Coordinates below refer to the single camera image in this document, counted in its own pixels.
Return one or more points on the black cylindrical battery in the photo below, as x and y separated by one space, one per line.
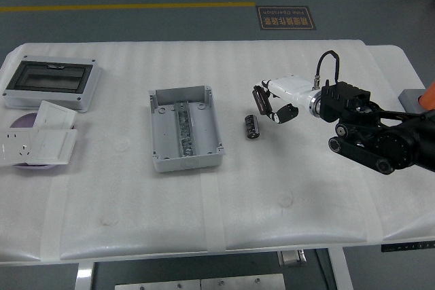
262 102
251 127

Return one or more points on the grey metal base plate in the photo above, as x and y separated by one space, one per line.
156 285
243 282

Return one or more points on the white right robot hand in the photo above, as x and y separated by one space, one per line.
292 88

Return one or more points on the grey block base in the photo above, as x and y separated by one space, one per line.
409 97

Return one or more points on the black table control panel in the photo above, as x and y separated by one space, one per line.
408 247

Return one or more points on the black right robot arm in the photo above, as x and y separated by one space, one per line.
343 100

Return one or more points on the white socket panel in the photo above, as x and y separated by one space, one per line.
13 147

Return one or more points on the white switch panel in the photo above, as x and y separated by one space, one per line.
54 115
51 145

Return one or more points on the open grey junction box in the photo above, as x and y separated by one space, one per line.
164 140

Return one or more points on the brown floor sign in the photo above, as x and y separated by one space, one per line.
286 18

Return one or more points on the metal rail inside box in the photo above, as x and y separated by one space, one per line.
184 127

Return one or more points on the purple round disc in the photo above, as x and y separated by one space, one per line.
23 122

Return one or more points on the grey metal bracket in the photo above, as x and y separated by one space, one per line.
292 258

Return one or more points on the white foam mat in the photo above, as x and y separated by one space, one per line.
272 184

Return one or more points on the white table leg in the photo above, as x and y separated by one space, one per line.
341 269
84 276

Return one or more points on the grey box with dark window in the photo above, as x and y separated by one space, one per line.
47 93

